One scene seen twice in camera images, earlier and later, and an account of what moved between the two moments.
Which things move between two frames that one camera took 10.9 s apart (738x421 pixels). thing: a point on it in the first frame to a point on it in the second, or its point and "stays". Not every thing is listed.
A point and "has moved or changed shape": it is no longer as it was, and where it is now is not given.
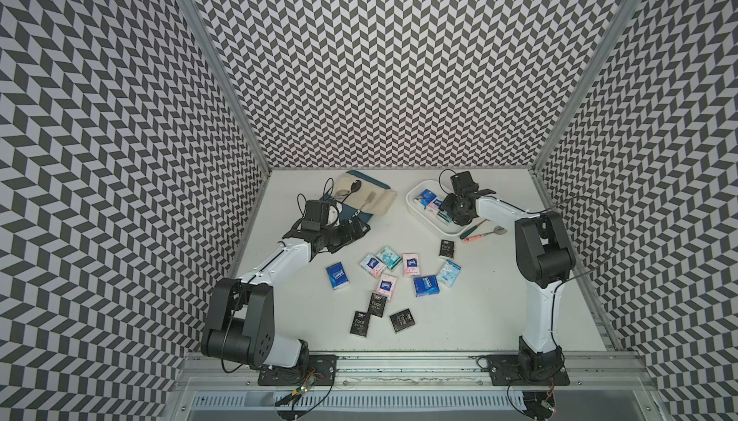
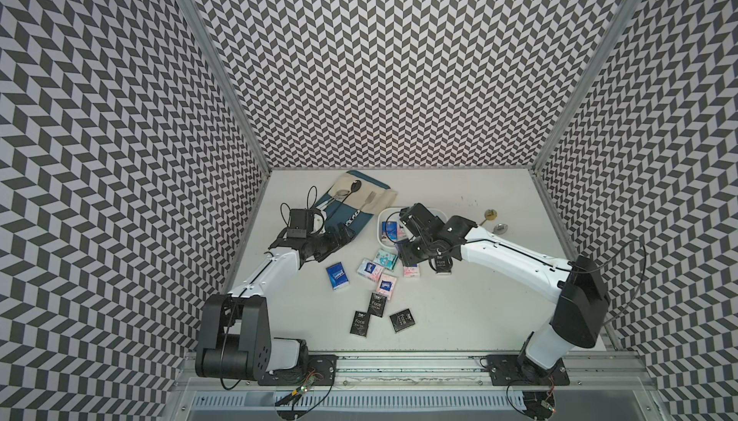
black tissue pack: [447, 249] has moved or changed shape
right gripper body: [452, 204] to [415, 254]
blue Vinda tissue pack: [427, 197] to [391, 229]
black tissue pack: [402, 320] stays
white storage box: [424, 199] to [393, 214]
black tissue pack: [359, 324] stays
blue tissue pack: [337, 276] stays
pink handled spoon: [499, 230] stays
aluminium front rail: [413, 372] stays
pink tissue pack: [410, 264] stays
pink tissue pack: [386, 285] stays
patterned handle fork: [369, 199] stays
